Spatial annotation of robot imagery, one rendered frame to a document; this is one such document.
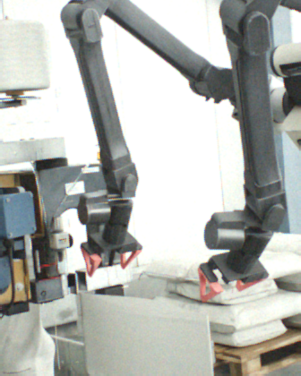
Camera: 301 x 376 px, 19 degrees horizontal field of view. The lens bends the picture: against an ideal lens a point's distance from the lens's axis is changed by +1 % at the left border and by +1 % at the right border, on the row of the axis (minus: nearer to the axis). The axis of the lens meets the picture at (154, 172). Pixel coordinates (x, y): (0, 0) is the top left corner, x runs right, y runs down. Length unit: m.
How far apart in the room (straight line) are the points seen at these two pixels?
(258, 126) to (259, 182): 0.11
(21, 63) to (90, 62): 0.16
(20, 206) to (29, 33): 0.39
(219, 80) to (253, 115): 0.53
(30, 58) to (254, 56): 0.65
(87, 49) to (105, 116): 0.16
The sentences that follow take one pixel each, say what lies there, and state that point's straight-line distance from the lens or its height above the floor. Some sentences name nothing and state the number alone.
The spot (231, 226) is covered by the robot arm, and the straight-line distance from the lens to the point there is 1.65.
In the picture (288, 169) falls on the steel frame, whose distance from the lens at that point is 7.93.
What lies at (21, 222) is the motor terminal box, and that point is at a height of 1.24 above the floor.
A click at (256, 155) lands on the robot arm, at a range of 1.59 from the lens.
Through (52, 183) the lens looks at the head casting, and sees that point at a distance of 2.22.
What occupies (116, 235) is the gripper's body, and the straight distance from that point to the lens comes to 2.05.
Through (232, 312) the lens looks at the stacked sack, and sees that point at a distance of 4.89.
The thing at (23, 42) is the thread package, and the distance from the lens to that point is 1.99.
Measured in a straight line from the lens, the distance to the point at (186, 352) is 1.92.
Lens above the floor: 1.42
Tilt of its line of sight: 3 degrees down
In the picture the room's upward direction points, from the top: 5 degrees counter-clockwise
